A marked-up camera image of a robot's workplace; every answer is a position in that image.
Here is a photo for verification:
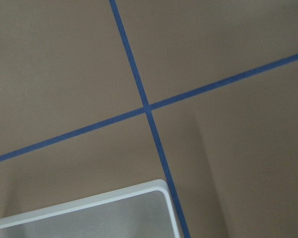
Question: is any clear plastic bin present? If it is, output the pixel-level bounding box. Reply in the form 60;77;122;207
0;179;181;238

